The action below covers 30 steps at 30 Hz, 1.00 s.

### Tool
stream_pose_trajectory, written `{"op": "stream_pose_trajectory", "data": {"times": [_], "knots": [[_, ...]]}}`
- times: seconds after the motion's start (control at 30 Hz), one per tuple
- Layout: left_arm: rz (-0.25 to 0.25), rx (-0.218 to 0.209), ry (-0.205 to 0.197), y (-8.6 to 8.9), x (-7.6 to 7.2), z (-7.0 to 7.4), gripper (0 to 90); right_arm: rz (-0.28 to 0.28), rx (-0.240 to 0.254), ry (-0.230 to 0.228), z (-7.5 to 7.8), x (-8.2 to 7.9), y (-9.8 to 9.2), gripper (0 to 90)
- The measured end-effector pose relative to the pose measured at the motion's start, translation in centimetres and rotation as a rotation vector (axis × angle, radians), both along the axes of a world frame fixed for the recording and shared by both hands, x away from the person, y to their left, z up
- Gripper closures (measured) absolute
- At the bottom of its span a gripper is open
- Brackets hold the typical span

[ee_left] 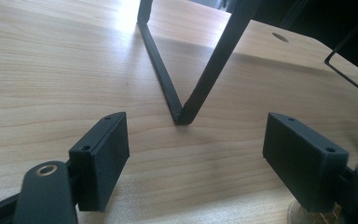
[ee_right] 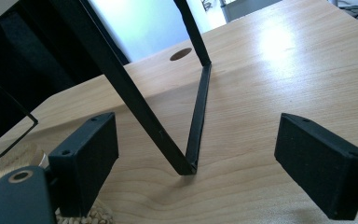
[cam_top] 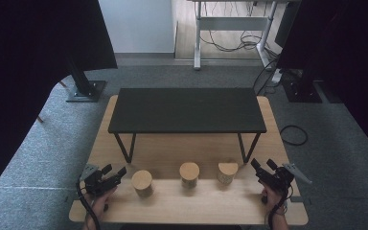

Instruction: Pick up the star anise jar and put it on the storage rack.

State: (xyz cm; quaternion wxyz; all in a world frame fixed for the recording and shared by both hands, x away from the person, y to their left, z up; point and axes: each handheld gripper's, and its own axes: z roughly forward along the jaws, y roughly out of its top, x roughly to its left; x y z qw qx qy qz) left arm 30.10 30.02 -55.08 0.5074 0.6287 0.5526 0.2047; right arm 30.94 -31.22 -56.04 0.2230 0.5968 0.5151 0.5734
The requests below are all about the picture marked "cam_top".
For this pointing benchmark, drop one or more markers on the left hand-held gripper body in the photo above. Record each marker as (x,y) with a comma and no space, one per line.
(97,186)

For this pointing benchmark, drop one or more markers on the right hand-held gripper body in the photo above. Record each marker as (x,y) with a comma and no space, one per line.
(278,179)

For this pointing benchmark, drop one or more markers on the bamboo-lid jar with brown contents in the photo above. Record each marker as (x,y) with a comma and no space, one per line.
(142,180)

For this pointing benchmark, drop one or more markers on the bamboo-lid jar with white grains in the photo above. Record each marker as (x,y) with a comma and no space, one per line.
(227,169)

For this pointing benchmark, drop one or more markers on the black shelf with hairpin legs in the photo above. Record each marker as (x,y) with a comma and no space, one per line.
(188,110)

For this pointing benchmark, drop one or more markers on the person's left hand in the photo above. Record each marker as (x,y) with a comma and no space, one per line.
(96,206)

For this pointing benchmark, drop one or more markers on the person's right hand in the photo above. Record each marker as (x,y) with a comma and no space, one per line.
(275,201)

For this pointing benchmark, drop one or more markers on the bamboo-lid jar with greenish contents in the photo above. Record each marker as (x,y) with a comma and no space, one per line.
(189,171)

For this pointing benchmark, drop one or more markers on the black stand with dark base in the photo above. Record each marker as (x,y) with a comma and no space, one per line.
(302,92)

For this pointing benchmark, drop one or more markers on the black stand with square base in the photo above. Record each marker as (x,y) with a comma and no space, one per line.
(84,89)

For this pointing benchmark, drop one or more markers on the white power strip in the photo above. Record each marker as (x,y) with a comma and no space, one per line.
(277,76)

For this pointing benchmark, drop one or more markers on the large black curtain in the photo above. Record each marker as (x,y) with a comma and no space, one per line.
(22,80)

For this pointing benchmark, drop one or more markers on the black curtain beside desk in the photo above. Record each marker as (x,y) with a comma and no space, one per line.
(348,64)

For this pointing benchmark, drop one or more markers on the white desk frame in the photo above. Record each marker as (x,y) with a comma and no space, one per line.
(233,24)

